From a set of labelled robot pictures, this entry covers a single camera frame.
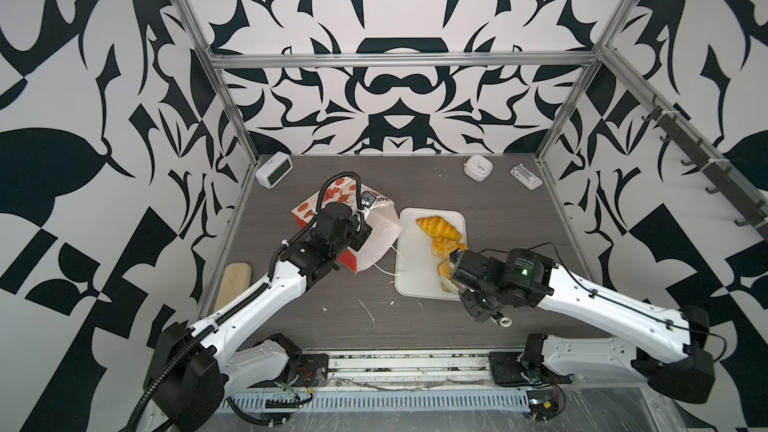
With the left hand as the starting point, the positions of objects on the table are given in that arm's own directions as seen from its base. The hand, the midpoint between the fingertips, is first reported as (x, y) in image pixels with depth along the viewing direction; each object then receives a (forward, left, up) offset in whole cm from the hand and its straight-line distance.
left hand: (361, 207), depth 79 cm
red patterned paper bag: (-6, -3, +8) cm, 10 cm away
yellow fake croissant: (+4, -23, -18) cm, 30 cm away
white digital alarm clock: (+25, +33, -15) cm, 44 cm away
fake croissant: (-3, -23, -18) cm, 29 cm away
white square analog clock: (+31, -42, -20) cm, 56 cm away
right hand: (-24, -25, -7) cm, 35 cm away
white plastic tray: (-9, -15, -18) cm, 25 cm away
